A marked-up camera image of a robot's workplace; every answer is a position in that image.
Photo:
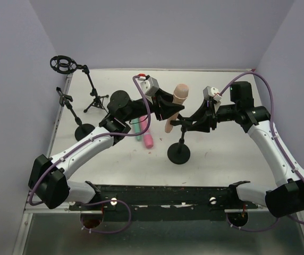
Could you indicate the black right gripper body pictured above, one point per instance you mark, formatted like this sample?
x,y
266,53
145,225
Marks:
x,y
210,117

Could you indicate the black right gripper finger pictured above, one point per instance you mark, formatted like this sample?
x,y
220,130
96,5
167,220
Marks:
x,y
201,111
199,126

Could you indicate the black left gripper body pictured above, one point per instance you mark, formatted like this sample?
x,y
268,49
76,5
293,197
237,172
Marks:
x,y
158,105

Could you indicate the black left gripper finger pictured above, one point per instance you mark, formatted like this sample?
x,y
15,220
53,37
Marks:
x,y
164,112
164,97

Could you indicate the black round-base microphone stand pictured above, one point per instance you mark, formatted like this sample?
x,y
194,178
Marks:
x,y
179,153

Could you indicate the black clip round-base stand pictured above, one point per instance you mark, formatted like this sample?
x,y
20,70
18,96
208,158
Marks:
x,y
83,129

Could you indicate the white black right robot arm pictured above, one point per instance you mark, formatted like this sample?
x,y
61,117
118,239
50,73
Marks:
x,y
288,196

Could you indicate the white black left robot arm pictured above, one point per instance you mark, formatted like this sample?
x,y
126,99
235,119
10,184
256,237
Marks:
x,y
49,179

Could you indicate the mint green microphone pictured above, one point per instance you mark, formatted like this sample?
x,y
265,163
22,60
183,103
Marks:
x,y
137,128

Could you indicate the pink microphone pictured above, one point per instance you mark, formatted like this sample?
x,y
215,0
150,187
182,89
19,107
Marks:
x,y
147,138

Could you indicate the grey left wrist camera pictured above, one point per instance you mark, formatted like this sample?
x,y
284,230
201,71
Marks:
x,y
149,85

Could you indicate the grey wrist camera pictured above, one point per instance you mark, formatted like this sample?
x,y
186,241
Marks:
x,y
212,92
149,85

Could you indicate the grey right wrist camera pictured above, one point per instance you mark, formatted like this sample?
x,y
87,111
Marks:
x,y
212,92

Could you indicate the black tripod shock-mount stand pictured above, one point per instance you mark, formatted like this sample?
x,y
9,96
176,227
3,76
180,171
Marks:
x,y
67,66

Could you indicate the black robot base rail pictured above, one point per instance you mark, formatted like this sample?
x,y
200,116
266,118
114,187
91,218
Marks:
x,y
118,203

